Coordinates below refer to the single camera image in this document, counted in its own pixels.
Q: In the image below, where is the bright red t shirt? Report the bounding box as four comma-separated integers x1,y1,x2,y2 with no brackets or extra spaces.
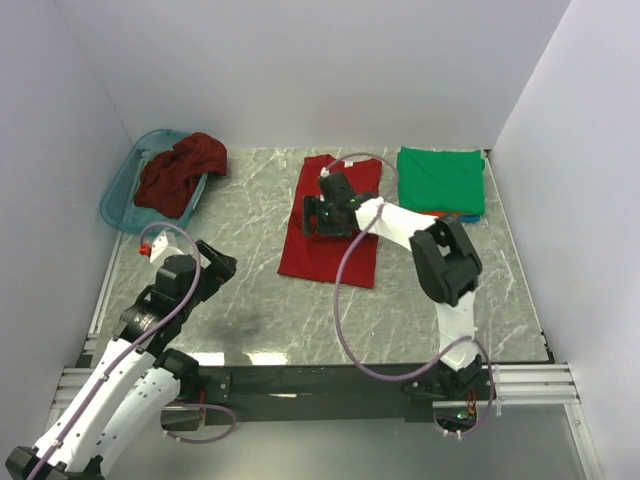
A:
278,154,382,289

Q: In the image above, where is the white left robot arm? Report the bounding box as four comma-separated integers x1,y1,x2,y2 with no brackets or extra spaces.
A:
5,235,237,479

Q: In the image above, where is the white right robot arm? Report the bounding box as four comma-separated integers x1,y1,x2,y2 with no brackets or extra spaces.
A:
302,172,488,400

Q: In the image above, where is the green folded t shirt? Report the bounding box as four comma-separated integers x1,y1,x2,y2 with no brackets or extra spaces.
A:
396,147,485,216

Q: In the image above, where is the blue transparent plastic bin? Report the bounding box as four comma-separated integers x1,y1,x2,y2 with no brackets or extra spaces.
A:
100,129,207,235

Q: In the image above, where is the orange folded t shirt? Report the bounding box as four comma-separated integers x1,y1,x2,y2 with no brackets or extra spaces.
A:
422,211,469,218

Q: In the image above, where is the dark red t shirt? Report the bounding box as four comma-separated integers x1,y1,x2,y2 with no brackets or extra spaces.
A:
133,132,228,219

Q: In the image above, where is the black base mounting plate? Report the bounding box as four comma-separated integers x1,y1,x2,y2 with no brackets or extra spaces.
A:
165,360,489,426

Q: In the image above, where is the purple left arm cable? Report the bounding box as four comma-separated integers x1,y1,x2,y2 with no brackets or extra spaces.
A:
22,222,239,480

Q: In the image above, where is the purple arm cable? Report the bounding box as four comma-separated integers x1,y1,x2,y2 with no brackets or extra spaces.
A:
22,222,239,480
319,151,496,441

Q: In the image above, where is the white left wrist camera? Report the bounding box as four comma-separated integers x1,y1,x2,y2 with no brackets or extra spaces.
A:
138,231,184,267

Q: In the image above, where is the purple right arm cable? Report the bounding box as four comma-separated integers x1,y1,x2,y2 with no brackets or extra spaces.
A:
319,151,496,441

